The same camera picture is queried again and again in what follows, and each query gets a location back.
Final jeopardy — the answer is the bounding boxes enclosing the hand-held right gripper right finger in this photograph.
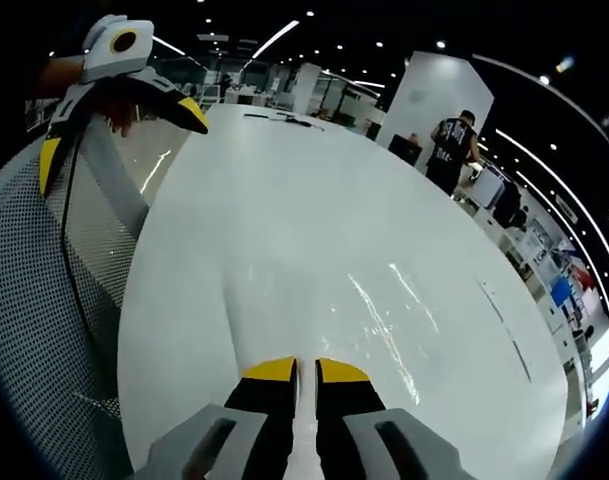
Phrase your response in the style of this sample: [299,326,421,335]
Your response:
[315,356,465,480]

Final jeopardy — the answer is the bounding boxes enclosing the white square pillar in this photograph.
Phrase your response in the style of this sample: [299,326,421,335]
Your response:
[378,50,495,166]

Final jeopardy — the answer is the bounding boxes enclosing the person's left hand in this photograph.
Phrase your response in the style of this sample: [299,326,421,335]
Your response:
[100,95,136,138]

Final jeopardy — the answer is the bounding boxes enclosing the grey mesh office chair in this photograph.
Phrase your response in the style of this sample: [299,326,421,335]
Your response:
[0,113,151,480]

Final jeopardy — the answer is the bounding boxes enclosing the row of white desks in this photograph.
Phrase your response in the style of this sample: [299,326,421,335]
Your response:
[453,192,603,434]

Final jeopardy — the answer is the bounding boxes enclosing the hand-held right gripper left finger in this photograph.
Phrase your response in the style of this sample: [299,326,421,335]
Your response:
[141,355,300,480]

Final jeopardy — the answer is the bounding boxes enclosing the blue panel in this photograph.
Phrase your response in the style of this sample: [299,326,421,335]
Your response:
[550,276,571,307]

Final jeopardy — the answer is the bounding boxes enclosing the small dark tools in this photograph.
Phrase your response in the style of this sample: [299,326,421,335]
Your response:
[243,111,326,133]

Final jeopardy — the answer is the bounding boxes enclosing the clear food packaging bag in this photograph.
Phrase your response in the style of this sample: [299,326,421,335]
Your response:
[221,259,444,480]

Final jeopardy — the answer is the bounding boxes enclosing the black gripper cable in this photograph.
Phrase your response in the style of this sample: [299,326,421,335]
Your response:
[58,118,106,362]

